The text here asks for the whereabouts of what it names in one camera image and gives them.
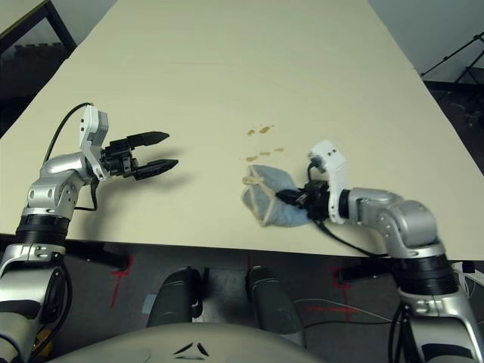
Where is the black table foot bar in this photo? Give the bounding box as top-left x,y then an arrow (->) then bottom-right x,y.
336,259 -> 396,283
62,240 -> 128,271

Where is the black tripod stand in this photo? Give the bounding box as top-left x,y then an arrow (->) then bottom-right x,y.
420,32 -> 484,126

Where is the dark grey robot leg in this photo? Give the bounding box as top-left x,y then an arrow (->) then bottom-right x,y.
245,265 -> 306,337
146,266 -> 203,328

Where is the white floor cable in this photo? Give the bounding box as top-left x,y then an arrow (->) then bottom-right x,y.
293,298 -> 392,324

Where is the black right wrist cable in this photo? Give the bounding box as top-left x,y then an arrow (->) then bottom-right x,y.
306,160 -> 392,260

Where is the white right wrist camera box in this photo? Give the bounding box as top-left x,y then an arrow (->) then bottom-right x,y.
306,139 -> 351,225

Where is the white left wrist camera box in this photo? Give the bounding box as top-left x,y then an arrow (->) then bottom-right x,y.
78,104 -> 111,181

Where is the red floor tape strip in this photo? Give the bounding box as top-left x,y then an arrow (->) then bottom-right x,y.
305,305 -> 361,315

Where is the dark grey left robot leg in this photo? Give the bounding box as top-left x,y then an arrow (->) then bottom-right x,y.
146,266 -> 203,328

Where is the grey robot torso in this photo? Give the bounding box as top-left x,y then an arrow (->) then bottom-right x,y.
45,321 -> 326,363

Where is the blue terry rag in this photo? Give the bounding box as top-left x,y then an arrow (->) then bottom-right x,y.
240,164 -> 313,229

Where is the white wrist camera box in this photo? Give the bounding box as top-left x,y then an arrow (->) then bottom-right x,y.
78,104 -> 111,181
306,139 -> 351,225

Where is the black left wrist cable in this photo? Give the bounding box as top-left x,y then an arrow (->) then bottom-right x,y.
44,101 -> 100,212

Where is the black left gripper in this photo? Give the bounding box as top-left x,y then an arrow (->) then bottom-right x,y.
100,130 -> 180,181

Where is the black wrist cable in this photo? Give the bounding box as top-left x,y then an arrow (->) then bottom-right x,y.
306,160 -> 392,260
44,101 -> 100,212

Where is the dark grey right robot leg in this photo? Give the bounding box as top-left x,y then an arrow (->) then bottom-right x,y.
245,265 -> 306,337

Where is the black framed side table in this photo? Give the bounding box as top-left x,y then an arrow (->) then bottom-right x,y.
0,0 -> 79,61

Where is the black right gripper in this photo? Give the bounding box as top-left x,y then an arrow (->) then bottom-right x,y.
275,180 -> 331,221

